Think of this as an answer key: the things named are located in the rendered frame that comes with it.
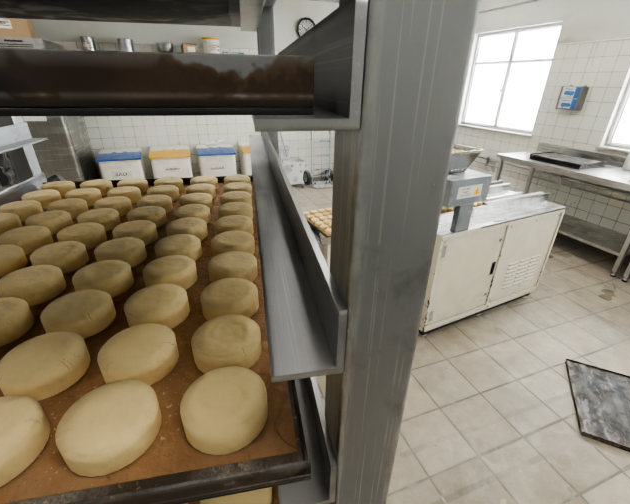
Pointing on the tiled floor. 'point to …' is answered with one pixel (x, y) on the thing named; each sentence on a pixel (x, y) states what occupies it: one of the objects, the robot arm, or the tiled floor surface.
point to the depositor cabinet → (488, 263)
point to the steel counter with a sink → (616, 243)
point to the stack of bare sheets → (611, 407)
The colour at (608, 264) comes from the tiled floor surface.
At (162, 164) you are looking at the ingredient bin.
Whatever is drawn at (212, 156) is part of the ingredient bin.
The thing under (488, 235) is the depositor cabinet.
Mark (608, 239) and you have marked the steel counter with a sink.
